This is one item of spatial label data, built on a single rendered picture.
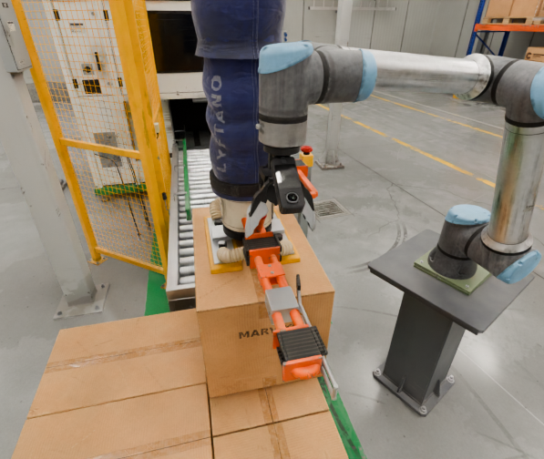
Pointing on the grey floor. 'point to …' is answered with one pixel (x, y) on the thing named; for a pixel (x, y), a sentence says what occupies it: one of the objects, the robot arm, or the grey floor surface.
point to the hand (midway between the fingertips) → (281, 237)
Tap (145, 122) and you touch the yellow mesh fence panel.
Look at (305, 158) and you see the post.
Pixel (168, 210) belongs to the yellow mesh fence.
